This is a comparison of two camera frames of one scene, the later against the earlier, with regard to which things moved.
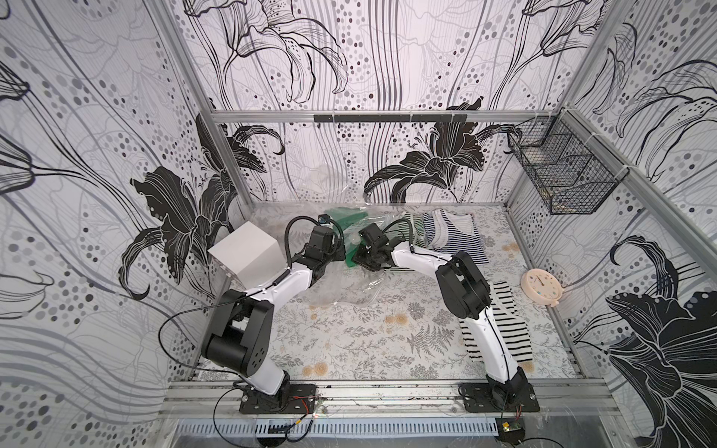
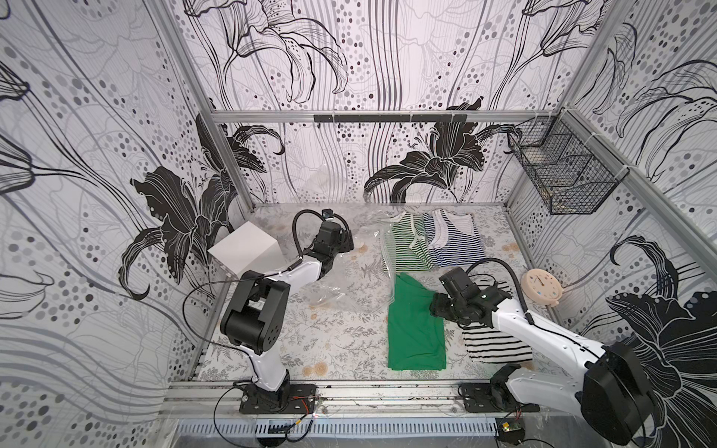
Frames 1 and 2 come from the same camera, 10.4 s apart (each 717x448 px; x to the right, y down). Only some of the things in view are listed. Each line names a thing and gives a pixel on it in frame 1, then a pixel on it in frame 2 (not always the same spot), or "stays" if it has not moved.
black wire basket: x=572 y=172 stays
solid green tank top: x=349 y=219 → x=415 y=337
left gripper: x=336 y=245 stays
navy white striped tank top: x=454 y=233 stays
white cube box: x=249 y=253 stays
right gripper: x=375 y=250 → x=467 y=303
